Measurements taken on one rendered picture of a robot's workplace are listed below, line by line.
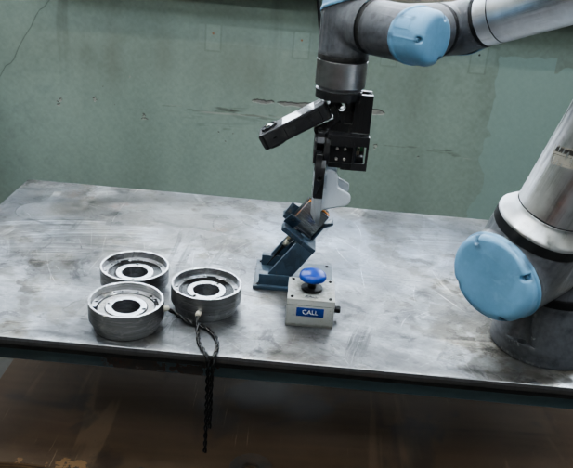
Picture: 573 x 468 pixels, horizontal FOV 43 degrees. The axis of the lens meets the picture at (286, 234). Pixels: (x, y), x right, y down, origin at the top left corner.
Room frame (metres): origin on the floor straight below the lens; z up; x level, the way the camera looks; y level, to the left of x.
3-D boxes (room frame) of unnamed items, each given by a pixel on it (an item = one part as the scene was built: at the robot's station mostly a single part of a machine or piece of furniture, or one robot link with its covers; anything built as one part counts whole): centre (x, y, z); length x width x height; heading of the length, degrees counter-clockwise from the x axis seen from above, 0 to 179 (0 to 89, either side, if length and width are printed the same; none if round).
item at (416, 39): (1.03, -0.15, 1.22); 0.11 x 0.11 x 0.08; 45
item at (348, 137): (1.09, -0.07, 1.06); 0.09 x 0.08 x 0.12; 90
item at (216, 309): (0.97, 0.11, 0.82); 0.10 x 0.10 x 0.04
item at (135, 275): (1.01, 0.23, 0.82); 0.10 x 0.10 x 0.04
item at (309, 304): (0.97, -0.05, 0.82); 0.08 x 0.07 x 0.05; 89
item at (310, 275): (0.97, -0.04, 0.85); 0.04 x 0.04 x 0.05
